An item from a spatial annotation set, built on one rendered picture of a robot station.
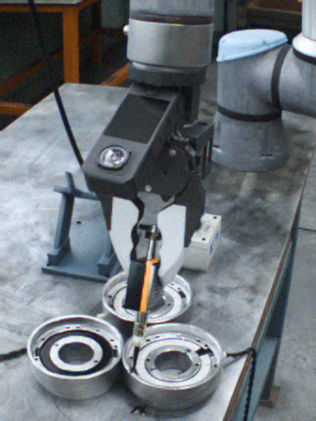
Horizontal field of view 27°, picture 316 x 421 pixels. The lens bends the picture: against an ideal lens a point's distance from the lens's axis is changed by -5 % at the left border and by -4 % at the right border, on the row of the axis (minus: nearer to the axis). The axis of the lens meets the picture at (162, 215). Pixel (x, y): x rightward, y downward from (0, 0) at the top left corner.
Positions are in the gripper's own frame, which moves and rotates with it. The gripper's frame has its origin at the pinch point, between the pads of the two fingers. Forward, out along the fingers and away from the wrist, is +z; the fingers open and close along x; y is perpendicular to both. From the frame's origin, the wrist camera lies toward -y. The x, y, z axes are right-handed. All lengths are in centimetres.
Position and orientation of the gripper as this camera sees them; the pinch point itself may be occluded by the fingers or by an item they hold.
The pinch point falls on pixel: (146, 273)
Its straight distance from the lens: 64.3
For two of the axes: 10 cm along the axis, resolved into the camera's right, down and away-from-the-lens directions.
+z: -0.7, 9.1, 4.0
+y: 3.4, -3.6, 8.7
